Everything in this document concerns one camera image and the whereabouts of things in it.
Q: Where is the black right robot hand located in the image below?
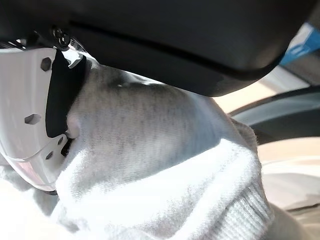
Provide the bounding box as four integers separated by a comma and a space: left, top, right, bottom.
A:
0, 0, 320, 194

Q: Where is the light grey white garment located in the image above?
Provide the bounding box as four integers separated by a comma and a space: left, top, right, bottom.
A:
0, 57, 276, 240

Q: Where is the round glass washing machine door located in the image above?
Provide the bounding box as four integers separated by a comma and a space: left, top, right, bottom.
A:
228, 86, 320, 211

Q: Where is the small blue white sticker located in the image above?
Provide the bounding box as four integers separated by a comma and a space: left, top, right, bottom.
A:
282, 22, 320, 67

